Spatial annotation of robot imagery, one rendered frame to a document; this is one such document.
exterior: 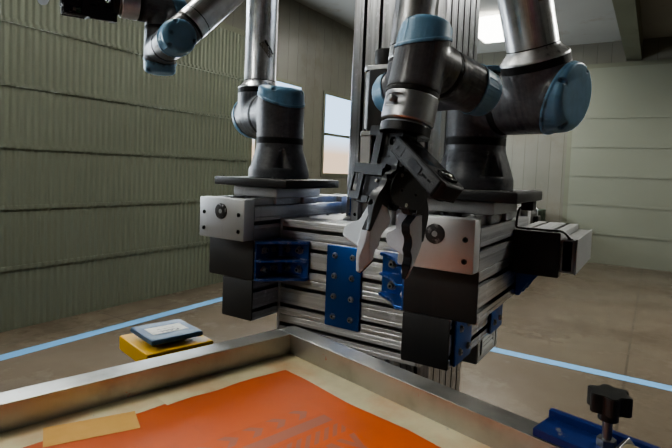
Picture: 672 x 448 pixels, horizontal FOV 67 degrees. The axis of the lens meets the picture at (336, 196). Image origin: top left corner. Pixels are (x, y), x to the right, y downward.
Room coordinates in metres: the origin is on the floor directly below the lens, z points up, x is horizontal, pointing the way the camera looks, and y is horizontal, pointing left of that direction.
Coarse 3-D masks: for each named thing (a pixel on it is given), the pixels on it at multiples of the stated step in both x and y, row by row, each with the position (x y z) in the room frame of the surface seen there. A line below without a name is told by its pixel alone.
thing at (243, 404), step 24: (240, 384) 0.75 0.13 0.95; (264, 384) 0.75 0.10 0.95; (288, 384) 0.76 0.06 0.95; (312, 384) 0.76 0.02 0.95; (192, 408) 0.67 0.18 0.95; (216, 408) 0.67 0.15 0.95; (240, 408) 0.68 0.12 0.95; (264, 408) 0.68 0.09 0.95; (288, 408) 0.68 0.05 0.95; (336, 408) 0.69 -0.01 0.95; (216, 432) 0.61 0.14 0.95; (360, 432) 0.62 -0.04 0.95; (384, 432) 0.63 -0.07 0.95; (408, 432) 0.63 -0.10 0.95
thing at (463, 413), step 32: (192, 352) 0.78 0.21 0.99; (224, 352) 0.80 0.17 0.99; (256, 352) 0.84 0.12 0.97; (288, 352) 0.89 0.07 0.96; (320, 352) 0.83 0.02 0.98; (352, 352) 0.81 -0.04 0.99; (64, 384) 0.65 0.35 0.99; (96, 384) 0.66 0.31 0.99; (128, 384) 0.69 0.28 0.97; (160, 384) 0.72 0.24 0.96; (384, 384) 0.73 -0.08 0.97; (416, 384) 0.69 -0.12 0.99; (0, 416) 0.59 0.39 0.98; (32, 416) 0.61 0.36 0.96; (448, 416) 0.65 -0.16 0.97; (480, 416) 0.61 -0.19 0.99; (512, 416) 0.61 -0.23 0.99
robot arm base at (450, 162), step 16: (448, 144) 1.00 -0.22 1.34; (464, 144) 0.96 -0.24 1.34; (480, 144) 0.95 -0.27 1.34; (496, 144) 0.96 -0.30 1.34; (448, 160) 0.98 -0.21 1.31; (464, 160) 0.96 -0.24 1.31; (480, 160) 0.95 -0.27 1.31; (496, 160) 0.95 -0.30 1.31; (464, 176) 0.95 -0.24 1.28; (480, 176) 0.94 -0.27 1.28; (496, 176) 0.95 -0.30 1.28; (512, 176) 0.98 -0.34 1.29
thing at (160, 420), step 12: (156, 408) 0.67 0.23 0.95; (168, 408) 0.67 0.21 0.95; (144, 420) 0.63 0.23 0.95; (156, 420) 0.63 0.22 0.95; (168, 420) 0.63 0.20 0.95; (180, 420) 0.64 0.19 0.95; (120, 432) 0.60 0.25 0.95; (132, 432) 0.60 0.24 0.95; (144, 432) 0.60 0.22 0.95; (156, 432) 0.60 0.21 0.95; (168, 432) 0.61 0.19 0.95; (180, 432) 0.61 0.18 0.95; (192, 432) 0.61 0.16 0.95; (36, 444) 0.57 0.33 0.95; (60, 444) 0.57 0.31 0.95; (72, 444) 0.57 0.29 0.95; (84, 444) 0.57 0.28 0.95; (96, 444) 0.57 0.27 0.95; (108, 444) 0.57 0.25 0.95; (120, 444) 0.58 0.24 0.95; (132, 444) 0.58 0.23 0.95; (144, 444) 0.58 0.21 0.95; (156, 444) 0.58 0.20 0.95; (168, 444) 0.58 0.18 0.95; (180, 444) 0.58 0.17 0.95; (192, 444) 0.58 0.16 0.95
